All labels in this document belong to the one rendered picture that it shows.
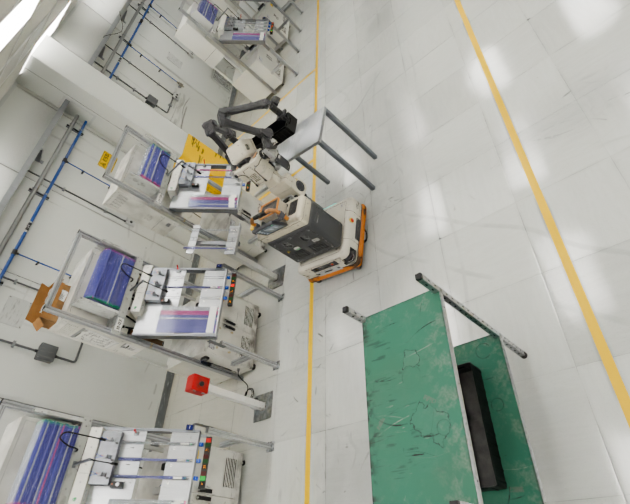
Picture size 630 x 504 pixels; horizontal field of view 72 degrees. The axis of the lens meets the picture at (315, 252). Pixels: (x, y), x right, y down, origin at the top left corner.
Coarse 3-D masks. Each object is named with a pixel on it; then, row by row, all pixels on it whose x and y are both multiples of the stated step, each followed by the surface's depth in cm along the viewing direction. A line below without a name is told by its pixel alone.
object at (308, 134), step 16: (320, 112) 401; (304, 128) 409; (320, 128) 386; (288, 144) 418; (304, 144) 394; (320, 144) 382; (288, 160) 404; (304, 160) 465; (336, 160) 396; (320, 176) 479
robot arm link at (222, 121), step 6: (222, 114) 335; (222, 120) 334; (228, 120) 337; (222, 126) 339; (228, 126) 338; (234, 126) 338; (240, 126) 340; (246, 126) 342; (252, 126) 344; (246, 132) 344; (252, 132) 343; (258, 132) 344; (264, 132) 344; (270, 132) 346
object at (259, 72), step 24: (192, 24) 660; (216, 24) 681; (240, 24) 704; (264, 24) 705; (192, 48) 682; (216, 48) 682; (264, 48) 730; (240, 72) 725; (264, 72) 712; (264, 96) 747
